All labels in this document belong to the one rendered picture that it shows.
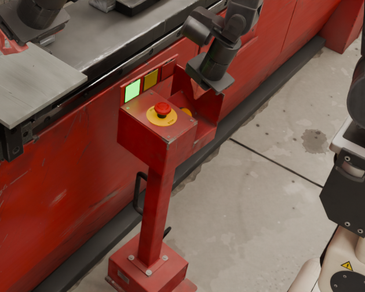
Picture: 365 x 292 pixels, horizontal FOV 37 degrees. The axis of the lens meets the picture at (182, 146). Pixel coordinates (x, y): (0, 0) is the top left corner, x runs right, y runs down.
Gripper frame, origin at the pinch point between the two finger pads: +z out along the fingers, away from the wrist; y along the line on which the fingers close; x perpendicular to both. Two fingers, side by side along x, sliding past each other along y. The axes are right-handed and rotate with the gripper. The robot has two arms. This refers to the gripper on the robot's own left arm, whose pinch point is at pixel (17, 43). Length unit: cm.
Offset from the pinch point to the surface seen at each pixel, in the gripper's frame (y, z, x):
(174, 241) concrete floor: -55, 86, 64
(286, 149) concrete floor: -127, 80, 71
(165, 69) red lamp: -41.1, 19.2, 16.4
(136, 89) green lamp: -31.1, 20.5, 16.2
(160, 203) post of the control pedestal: -34, 46, 44
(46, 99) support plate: 1.2, 2.0, 10.3
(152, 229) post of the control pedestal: -33, 57, 49
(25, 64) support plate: -3.1, 7.0, 2.1
